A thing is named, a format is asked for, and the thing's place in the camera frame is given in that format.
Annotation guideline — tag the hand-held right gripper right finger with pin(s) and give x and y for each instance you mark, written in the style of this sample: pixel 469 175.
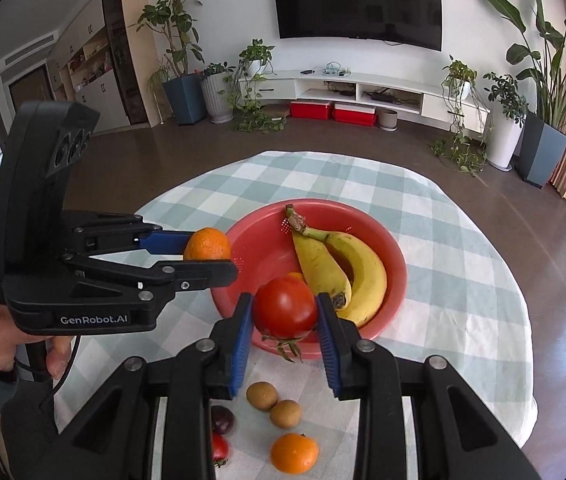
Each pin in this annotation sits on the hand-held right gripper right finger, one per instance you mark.
pixel 330 350

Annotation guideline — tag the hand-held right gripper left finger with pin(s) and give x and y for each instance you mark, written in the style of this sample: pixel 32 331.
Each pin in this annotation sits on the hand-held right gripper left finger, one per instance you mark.
pixel 235 350

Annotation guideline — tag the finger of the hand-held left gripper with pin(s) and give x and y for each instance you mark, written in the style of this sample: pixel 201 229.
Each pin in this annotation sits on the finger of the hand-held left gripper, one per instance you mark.
pixel 203 275
pixel 168 242

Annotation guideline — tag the orange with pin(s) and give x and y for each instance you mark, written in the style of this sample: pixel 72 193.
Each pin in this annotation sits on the orange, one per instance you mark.
pixel 295 276
pixel 208 242
pixel 294 453

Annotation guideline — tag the brown kiwi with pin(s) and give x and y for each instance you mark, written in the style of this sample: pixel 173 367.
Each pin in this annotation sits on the brown kiwi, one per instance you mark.
pixel 285 413
pixel 262 395

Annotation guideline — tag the red tomato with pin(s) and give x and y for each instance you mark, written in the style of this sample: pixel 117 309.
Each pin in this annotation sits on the red tomato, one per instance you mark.
pixel 285 307
pixel 219 450

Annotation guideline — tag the red plastic bowl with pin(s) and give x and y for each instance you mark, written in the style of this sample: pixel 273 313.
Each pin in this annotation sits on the red plastic bowl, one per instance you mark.
pixel 263 255

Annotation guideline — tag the dark purple plum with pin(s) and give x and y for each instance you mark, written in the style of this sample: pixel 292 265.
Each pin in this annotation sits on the dark purple plum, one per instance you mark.
pixel 224 420

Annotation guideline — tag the curved yellow banana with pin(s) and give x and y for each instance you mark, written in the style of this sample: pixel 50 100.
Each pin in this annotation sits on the curved yellow banana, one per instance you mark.
pixel 368 280

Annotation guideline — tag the straight yellow banana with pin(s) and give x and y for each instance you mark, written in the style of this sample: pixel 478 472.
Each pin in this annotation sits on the straight yellow banana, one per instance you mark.
pixel 315 265

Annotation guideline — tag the dark wooden door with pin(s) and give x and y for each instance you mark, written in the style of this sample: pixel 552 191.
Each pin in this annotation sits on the dark wooden door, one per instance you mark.
pixel 30 85

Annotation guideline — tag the leafy plant in blue pot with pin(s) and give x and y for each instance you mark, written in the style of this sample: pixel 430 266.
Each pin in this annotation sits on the leafy plant in blue pot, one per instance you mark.
pixel 183 100

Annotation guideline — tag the green white checked tablecloth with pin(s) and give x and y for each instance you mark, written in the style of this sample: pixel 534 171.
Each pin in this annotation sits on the green white checked tablecloth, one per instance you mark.
pixel 313 180

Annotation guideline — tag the plant in white ribbed pot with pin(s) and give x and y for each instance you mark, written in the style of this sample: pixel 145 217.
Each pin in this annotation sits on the plant in white ribbed pot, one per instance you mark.
pixel 217 97

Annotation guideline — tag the low wooden board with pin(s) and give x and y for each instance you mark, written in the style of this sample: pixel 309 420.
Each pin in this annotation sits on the low wooden board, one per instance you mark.
pixel 274 110

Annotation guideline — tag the dark tall cabinet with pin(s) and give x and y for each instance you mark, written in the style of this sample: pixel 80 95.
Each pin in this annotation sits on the dark tall cabinet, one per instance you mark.
pixel 123 50

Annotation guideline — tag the white television cabinet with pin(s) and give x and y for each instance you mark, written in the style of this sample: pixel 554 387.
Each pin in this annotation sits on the white television cabinet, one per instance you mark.
pixel 283 87

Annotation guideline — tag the red storage box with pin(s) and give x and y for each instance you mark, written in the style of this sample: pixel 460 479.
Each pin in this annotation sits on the red storage box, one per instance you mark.
pixel 355 114
pixel 311 109

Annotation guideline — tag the trailing pothos in white pot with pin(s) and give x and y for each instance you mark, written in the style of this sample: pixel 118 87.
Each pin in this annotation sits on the trailing pothos in white pot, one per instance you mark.
pixel 458 72
pixel 255 55

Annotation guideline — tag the small beige empty pot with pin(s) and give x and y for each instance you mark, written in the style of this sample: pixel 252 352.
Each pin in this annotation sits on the small beige empty pot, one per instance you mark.
pixel 389 119

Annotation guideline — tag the black power strip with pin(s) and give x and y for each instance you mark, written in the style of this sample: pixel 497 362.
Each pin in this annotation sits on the black power strip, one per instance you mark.
pixel 383 96

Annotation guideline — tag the plant in tall white pot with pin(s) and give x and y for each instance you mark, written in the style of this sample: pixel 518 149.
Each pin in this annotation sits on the plant in tall white pot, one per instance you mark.
pixel 505 135

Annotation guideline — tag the large-leaf plant in dark pot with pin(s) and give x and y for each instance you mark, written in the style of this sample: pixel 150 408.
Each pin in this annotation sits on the large-leaf plant in dark pot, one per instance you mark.
pixel 543 152

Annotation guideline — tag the white wall cabinet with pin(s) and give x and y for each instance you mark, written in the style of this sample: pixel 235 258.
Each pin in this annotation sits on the white wall cabinet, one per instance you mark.
pixel 93 90

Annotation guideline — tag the black wall television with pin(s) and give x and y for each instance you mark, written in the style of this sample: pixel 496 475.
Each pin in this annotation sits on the black wall television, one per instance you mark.
pixel 358 0

